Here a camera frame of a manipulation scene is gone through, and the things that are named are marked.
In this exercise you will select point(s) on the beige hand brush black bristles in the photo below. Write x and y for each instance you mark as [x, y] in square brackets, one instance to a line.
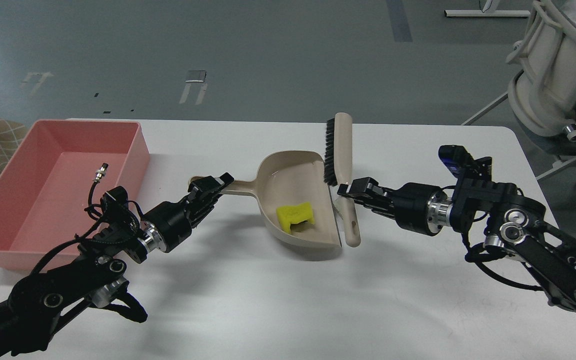
[338, 168]

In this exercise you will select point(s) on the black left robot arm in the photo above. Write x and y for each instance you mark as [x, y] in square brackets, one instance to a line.
[86, 273]

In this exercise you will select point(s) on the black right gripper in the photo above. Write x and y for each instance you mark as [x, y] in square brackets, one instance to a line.
[411, 205]

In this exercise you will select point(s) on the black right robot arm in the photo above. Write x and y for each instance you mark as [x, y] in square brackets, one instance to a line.
[504, 232]

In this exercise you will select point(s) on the yellow sponge piece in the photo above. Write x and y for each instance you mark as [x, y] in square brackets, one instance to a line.
[289, 215]

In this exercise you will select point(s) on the beige plastic dustpan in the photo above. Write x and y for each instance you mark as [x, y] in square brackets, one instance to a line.
[293, 199]

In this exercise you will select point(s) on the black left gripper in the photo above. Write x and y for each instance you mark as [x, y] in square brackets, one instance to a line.
[174, 221]

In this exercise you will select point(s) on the white floor stand bar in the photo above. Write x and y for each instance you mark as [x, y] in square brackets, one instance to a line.
[486, 14]

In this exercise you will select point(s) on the white office chair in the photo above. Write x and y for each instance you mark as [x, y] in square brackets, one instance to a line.
[542, 95]

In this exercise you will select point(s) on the pink plastic bin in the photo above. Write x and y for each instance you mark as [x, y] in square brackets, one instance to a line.
[44, 188]

